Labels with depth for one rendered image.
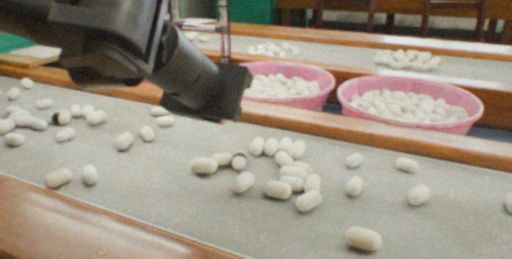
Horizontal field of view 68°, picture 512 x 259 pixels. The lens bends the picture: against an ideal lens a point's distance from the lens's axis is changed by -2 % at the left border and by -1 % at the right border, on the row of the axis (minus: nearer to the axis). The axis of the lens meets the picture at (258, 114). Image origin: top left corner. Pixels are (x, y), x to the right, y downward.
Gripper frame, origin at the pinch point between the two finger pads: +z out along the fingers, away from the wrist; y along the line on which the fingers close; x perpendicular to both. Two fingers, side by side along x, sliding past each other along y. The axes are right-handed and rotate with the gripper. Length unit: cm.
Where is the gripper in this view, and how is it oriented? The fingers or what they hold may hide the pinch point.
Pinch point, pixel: (232, 111)
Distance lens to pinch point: 53.1
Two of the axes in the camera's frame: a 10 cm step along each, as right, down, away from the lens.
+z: 3.2, 3.0, 9.0
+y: -9.1, -1.6, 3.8
